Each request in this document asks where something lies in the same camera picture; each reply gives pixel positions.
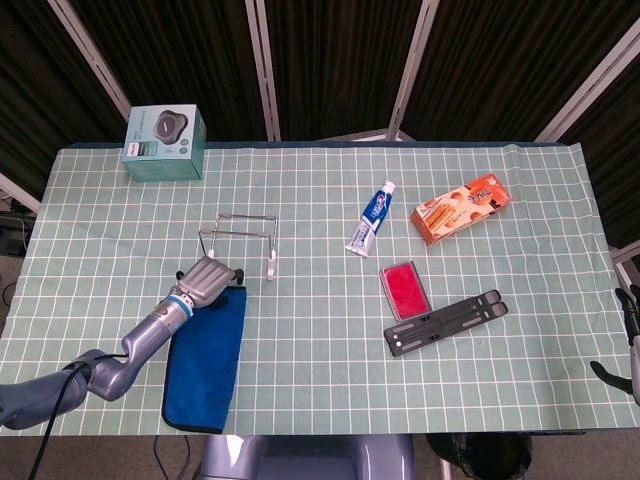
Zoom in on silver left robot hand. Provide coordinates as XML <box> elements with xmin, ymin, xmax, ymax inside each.
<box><xmin>172</xmin><ymin>254</ymin><xmax>246</xmax><ymax>309</ymax></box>

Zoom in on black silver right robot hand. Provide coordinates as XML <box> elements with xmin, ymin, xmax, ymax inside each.
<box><xmin>589</xmin><ymin>284</ymin><xmax>640</xmax><ymax>406</ymax></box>

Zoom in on dark blue cloth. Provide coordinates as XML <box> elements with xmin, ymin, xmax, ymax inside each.
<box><xmin>160</xmin><ymin>284</ymin><xmax>249</xmax><ymax>435</ymax></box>

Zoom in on teal speaker product box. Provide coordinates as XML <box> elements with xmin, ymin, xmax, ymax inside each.
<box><xmin>122</xmin><ymin>103</ymin><xmax>207</xmax><ymax>183</ymax></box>

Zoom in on green checked tablecloth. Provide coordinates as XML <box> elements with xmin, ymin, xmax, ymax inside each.
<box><xmin>0</xmin><ymin>141</ymin><xmax>640</xmax><ymax>437</ymax></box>

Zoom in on blue white toothpaste tube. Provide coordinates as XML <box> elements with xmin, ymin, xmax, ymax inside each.
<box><xmin>344</xmin><ymin>180</ymin><xmax>398</xmax><ymax>258</ymax></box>

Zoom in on black waste bin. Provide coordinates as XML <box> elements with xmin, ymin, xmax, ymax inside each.
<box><xmin>425</xmin><ymin>432</ymin><xmax>532</xmax><ymax>480</ymax></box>

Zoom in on black folding laptop stand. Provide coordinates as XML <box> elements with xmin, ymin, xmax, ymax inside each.
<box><xmin>383</xmin><ymin>288</ymin><xmax>509</xmax><ymax>358</ymax></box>

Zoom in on red ink pad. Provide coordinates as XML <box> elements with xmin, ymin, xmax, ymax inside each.
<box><xmin>379</xmin><ymin>259</ymin><xmax>431</xmax><ymax>323</ymax></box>

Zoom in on blue-grey robot torso base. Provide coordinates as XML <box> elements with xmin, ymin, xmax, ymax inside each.
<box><xmin>199</xmin><ymin>433</ymin><xmax>416</xmax><ymax>480</ymax></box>

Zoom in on orange snack box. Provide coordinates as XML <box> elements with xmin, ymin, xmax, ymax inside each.
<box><xmin>410</xmin><ymin>172</ymin><xmax>514</xmax><ymax>247</ymax></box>

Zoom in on metal wire rack white feet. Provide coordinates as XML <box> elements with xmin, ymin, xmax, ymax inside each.
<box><xmin>198</xmin><ymin>212</ymin><xmax>279</xmax><ymax>281</ymax></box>

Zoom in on white metal frame bar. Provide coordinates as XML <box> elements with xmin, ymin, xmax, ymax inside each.
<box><xmin>0</xmin><ymin>172</ymin><xmax>42</xmax><ymax>214</ymax></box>
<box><xmin>610</xmin><ymin>244</ymin><xmax>640</xmax><ymax>289</ymax></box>

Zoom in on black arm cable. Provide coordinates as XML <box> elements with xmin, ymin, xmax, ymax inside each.
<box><xmin>27</xmin><ymin>352</ymin><xmax>129</xmax><ymax>480</ymax></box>

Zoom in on white partition frame post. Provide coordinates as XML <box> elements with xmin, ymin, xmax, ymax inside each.
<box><xmin>47</xmin><ymin>0</ymin><xmax>132</xmax><ymax>121</ymax></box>
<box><xmin>533</xmin><ymin>19</ymin><xmax>640</xmax><ymax>144</ymax></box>
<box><xmin>387</xmin><ymin>0</ymin><xmax>441</xmax><ymax>142</ymax></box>
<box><xmin>243</xmin><ymin>0</ymin><xmax>282</xmax><ymax>142</ymax></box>

